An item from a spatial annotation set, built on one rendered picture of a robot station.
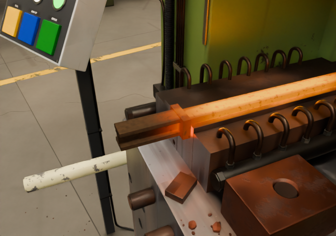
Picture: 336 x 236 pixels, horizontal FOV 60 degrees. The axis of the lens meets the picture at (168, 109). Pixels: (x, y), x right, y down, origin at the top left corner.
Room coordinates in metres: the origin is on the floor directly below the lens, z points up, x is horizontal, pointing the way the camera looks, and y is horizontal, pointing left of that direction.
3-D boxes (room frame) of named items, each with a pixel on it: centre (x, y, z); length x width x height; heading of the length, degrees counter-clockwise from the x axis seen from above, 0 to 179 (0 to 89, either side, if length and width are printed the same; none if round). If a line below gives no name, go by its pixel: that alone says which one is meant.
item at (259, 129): (0.32, -0.12, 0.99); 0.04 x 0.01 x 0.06; 24
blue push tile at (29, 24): (0.77, 0.37, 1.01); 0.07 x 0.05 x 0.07; 49
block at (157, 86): (0.78, 0.02, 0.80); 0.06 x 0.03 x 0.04; 24
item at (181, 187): (0.30, -0.02, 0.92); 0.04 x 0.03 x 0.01; 148
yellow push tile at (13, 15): (0.83, 0.44, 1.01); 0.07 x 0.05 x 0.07; 49
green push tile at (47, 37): (0.70, 0.29, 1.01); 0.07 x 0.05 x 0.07; 49
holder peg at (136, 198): (0.32, 0.04, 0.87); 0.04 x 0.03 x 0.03; 114
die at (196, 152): (0.47, -0.21, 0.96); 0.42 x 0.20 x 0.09; 114
